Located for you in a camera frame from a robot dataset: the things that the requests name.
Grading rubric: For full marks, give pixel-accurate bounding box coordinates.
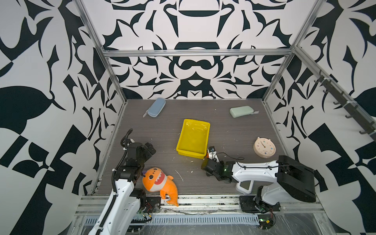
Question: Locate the blue zipper case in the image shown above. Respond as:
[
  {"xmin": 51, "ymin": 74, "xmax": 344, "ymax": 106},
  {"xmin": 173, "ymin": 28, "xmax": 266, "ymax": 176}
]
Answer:
[{"xmin": 143, "ymin": 98, "xmax": 166, "ymax": 118}]

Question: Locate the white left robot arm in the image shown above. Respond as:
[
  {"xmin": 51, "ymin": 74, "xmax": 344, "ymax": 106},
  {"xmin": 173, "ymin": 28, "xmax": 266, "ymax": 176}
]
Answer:
[{"xmin": 89, "ymin": 128, "xmax": 156, "ymax": 235}]

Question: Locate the yellow plastic bin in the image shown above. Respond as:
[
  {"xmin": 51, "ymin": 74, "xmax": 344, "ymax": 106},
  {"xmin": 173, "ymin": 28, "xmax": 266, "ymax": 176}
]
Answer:
[{"xmin": 176, "ymin": 119, "xmax": 211, "ymax": 159}]

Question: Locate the pink alarm clock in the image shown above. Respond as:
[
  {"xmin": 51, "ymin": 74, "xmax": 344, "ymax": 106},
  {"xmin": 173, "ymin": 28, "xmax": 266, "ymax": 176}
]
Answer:
[{"xmin": 253, "ymin": 137, "xmax": 276, "ymax": 159}]

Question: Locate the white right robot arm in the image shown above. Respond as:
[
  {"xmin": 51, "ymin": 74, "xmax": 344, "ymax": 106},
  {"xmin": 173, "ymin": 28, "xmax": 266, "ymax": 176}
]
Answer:
[{"xmin": 201, "ymin": 155, "xmax": 316, "ymax": 213}]

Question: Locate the black wall hook rail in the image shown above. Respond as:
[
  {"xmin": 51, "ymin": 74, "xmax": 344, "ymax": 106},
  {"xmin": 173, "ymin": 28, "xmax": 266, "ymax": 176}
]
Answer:
[{"xmin": 315, "ymin": 70, "xmax": 376, "ymax": 142}]

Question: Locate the orange shark plush toy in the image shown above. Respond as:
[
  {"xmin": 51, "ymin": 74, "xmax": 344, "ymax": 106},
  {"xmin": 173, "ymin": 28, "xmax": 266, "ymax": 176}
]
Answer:
[{"xmin": 142, "ymin": 167, "xmax": 179, "ymax": 207}]

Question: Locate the white slotted cable duct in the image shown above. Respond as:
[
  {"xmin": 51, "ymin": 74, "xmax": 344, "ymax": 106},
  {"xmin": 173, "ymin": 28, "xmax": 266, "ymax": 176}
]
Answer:
[{"xmin": 85, "ymin": 213, "xmax": 260, "ymax": 226}]

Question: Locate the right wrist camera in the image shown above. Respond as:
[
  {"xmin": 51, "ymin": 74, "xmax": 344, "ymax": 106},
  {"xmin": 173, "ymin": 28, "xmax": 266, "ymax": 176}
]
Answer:
[{"xmin": 207, "ymin": 146, "xmax": 220, "ymax": 163}]

